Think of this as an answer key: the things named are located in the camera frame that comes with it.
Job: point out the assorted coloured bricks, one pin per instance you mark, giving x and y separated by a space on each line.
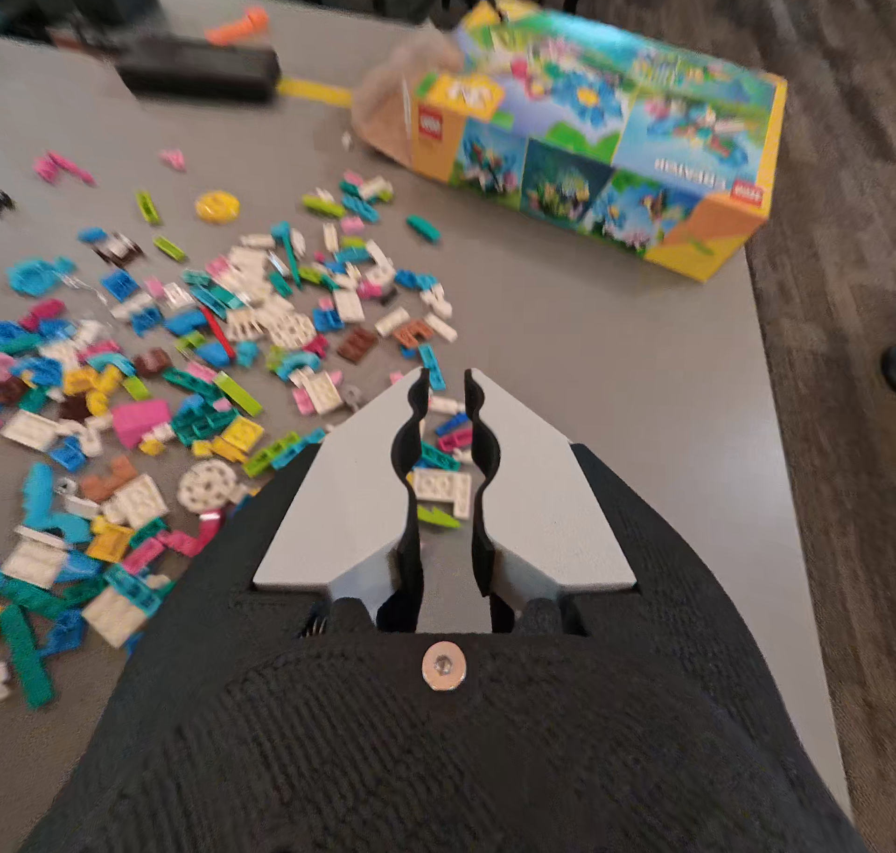
210 321

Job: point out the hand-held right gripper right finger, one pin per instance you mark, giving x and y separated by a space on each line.
553 517

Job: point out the grey desk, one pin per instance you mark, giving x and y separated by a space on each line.
630 377

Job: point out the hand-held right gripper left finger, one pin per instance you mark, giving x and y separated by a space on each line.
336 517

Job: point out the orange clip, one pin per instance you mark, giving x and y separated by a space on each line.
238 25

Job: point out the black power bank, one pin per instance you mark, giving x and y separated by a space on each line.
196 69

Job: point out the yellow toy brick box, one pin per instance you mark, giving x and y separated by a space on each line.
595 139

